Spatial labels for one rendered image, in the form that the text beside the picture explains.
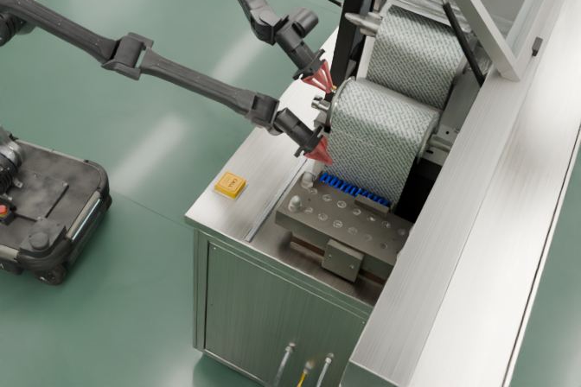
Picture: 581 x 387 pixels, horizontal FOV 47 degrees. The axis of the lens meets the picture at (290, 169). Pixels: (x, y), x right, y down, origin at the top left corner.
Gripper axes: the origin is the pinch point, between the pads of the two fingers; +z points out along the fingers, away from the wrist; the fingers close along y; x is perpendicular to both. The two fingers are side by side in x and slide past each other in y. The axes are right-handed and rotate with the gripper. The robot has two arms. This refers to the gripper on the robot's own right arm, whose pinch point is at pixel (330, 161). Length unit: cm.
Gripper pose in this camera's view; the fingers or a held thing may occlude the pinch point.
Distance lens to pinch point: 188.5
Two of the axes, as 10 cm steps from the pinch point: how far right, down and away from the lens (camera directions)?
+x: 5.2, -3.7, -7.7
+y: -4.5, 6.5, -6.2
